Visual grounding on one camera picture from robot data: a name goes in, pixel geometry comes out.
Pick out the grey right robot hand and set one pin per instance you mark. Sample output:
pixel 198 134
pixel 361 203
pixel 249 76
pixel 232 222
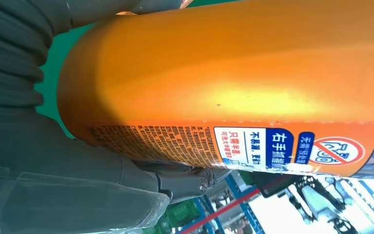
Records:
pixel 61 187

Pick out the red metal bar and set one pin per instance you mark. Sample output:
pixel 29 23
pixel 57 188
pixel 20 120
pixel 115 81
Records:
pixel 225 208

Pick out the green plastic crate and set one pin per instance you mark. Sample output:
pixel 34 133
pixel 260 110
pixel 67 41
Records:
pixel 180 214

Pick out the blue metal rack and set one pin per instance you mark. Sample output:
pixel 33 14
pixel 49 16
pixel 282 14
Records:
pixel 248 213

